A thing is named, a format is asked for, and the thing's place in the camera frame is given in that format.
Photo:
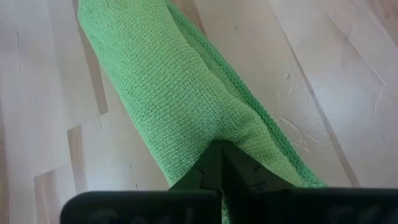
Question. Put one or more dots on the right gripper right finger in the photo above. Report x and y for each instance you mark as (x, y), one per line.
(311, 207)

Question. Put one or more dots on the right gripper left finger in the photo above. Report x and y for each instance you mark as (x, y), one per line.
(140, 208)

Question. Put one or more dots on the green microfibre towel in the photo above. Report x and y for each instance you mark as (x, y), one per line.
(174, 77)

